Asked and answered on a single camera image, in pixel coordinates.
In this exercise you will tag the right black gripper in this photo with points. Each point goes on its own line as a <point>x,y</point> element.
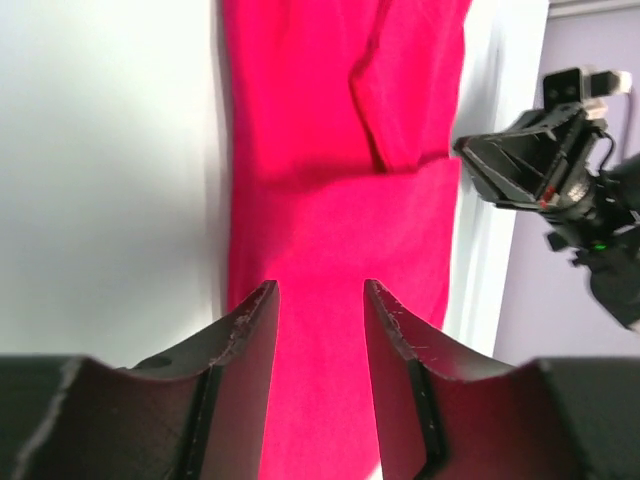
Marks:
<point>541,160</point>

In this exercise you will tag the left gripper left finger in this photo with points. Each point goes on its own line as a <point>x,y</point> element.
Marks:
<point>194,411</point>

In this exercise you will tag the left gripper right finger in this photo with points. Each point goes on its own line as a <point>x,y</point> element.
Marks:
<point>445,411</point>

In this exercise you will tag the magenta red t-shirt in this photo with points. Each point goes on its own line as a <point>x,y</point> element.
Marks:
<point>342,118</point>

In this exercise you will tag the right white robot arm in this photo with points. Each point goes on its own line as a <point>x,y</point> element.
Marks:
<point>609,245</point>

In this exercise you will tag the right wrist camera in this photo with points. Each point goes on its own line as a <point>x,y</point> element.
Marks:
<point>586,86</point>

